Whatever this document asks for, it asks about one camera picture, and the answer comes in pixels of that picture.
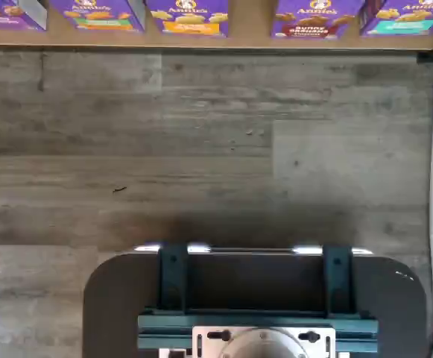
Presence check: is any grey robot arm base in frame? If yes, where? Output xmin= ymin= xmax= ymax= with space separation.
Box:
xmin=221 ymin=327 xmax=309 ymax=358

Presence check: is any brown wooden shelf board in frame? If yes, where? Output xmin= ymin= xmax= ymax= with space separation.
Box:
xmin=0 ymin=0 xmax=433 ymax=54

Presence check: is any purple box with orange patch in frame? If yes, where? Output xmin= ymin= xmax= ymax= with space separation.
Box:
xmin=146 ymin=0 xmax=230 ymax=38

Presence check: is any purple box with brown patch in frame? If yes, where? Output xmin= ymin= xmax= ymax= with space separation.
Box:
xmin=271 ymin=0 xmax=366 ymax=40

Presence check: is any purple box with green patch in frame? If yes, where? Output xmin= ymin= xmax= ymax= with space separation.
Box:
xmin=49 ymin=0 xmax=146 ymax=35

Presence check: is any purple box with teal patch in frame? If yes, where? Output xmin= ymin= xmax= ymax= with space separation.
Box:
xmin=360 ymin=0 xmax=433 ymax=37

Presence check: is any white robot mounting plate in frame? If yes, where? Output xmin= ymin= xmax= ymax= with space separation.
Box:
xmin=157 ymin=325 xmax=337 ymax=358

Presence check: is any dark rounded cart top plate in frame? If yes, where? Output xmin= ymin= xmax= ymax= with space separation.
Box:
xmin=83 ymin=246 xmax=430 ymax=358

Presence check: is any shiny silver handle bar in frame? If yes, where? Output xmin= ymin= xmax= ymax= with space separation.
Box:
xmin=133 ymin=242 xmax=374 ymax=257

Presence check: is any teal metal frame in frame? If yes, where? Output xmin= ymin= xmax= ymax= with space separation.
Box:
xmin=137 ymin=244 xmax=379 ymax=358

